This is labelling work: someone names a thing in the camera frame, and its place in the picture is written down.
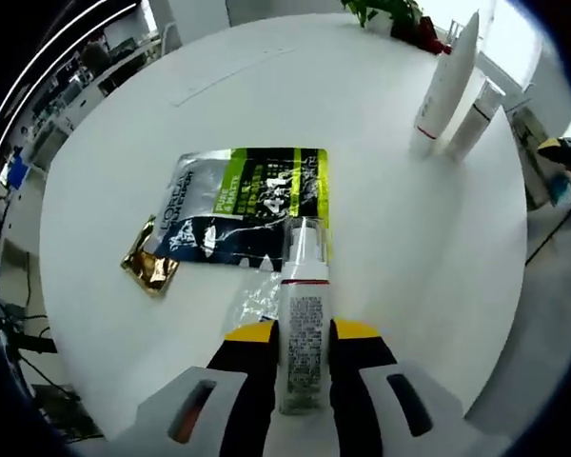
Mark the clear cap skincare bottle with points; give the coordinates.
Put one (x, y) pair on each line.
(304, 333)
(473, 126)

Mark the row of white office desks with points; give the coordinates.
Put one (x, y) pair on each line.
(57, 138)

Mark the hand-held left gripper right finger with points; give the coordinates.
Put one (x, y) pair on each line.
(357, 381)

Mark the gold foil skincare sachet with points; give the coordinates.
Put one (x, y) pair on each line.
(150, 269)

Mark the blue box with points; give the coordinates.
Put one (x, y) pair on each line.
(19, 173)

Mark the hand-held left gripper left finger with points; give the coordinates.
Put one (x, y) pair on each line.
(242, 381)

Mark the green black skincare sachet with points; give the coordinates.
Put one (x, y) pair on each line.
(219, 204)

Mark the large white skincare tube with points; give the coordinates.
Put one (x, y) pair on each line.
(445, 90)

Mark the clear plastic wrap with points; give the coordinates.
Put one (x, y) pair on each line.
(261, 295)

